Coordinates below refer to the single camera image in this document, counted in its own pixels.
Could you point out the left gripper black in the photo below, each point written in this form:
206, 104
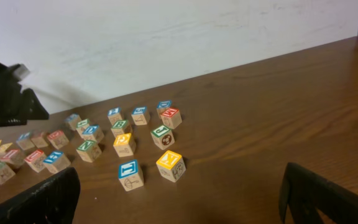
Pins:
11, 99

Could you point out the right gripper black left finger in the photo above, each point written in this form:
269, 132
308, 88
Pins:
53, 200

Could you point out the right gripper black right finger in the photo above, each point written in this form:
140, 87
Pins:
306, 193

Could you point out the red I block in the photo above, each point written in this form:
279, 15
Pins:
14, 158

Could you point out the blue L block left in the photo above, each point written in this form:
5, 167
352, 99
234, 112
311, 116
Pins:
24, 141

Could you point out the blue l block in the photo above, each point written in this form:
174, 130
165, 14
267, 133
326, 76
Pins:
24, 141
72, 121

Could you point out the red E block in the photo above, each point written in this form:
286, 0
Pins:
58, 139

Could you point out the blue H block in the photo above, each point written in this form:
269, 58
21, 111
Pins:
56, 162

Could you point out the blue L block top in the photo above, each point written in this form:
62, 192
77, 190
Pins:
72, 121

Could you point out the red U block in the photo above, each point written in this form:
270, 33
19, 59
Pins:
36, 160

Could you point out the green 4 block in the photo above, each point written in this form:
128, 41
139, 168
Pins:
82, 125

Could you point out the green R block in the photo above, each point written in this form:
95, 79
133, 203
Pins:
6, 173

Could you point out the green N block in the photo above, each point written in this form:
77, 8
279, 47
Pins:
89, 150

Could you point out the blue D block middle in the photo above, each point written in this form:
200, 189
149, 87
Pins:
93, 133

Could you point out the blue d block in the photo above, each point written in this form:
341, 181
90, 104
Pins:
163, 106
93, 133

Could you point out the blue T block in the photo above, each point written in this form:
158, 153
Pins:
130, 175

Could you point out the blue question mark block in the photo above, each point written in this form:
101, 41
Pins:
115, 114

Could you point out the green B block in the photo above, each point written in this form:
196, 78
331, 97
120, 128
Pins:
121, 127

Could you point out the yellow C block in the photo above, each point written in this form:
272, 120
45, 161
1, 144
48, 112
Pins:
125, 145

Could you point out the blue S block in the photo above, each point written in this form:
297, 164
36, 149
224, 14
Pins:
140, 115

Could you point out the yellow K block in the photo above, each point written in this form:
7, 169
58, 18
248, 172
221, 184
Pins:
171, 166

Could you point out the green J block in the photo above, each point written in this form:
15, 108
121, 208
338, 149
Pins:
162, 137

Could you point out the blue D block right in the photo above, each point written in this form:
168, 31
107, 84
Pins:
163, 106

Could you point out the red M block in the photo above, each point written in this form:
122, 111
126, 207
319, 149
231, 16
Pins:
171, 118

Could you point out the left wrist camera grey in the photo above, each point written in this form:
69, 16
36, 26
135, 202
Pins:
20, 72

